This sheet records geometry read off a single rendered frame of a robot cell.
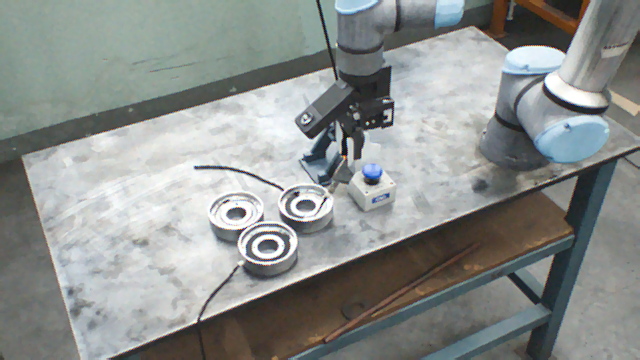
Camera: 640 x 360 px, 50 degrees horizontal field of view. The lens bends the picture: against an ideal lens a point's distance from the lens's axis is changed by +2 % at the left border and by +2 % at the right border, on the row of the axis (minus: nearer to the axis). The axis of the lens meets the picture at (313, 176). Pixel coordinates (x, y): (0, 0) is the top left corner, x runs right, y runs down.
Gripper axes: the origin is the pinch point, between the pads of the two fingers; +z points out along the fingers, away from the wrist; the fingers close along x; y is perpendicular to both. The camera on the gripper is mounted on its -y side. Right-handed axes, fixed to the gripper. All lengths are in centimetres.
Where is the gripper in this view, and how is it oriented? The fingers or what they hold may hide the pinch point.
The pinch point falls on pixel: (346, 164)
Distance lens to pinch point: 123.3
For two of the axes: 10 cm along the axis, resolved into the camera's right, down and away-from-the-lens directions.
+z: 0.3, 7.6, 6.5
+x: -4.1, -5.8, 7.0
